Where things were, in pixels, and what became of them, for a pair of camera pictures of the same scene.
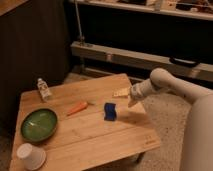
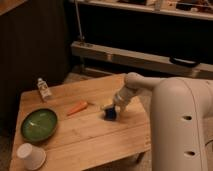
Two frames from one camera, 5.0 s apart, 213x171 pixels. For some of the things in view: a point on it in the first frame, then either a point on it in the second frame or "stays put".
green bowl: [39, 124] stays put
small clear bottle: [44, 89] stays put
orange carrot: [80, 107] stays put
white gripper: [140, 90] -> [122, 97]
